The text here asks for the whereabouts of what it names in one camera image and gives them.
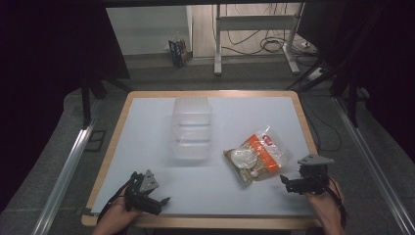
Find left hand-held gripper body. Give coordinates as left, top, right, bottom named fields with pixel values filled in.
left=124, top=168, right=163, bottom=216

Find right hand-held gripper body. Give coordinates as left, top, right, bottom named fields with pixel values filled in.
left=297, top=153, right=336, bottom=196

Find person's right hand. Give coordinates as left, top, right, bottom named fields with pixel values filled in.
left=304, top=178, right=345, bottom=224

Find person's left hand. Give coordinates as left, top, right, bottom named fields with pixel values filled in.
left=105, top=195, right=142, bottom=229

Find orange clear bread packet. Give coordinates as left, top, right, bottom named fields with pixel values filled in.
left=222, top=125, right=294, bottom=188

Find black floor hatch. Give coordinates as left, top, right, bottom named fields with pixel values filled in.
left=84, top=129, right=108, bottom=153

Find clear plastic container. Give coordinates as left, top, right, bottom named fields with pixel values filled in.
left=170, top=96, right=213, bottom=162

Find black stand leg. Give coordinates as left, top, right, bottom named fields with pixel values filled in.
left=79, top=72, right=133, bottom=130
left=285, top=57, right=371, bottom=128

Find white power strip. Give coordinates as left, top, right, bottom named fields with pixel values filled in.
left=306, top=67, right=325, bottom=82

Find blue carton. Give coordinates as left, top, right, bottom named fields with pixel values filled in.
left=167, top=37, right=193, bottom=70

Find dark curtain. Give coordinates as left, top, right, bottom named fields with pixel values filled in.
left=0, top=0, right=131, bottom=213
left=298, top=0, right=415, bottom=165

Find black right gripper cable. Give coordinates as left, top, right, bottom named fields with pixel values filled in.
left=321, top=172, right=349, bottom=229

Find thin black floor cable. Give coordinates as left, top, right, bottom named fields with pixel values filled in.
left=300, top=97, right=344, bottom=153

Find aluminium rail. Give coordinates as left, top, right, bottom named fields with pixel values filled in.
left=332, top=96, right=415, bottom=235
left=31, top=116, right=101, bottom=235

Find black floor cables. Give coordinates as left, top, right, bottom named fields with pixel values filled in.
left=223, top=3, right=319, bottom=57

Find white metal stand frame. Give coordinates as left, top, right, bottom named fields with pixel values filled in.
left=212, top=2, right=306, bottom=76

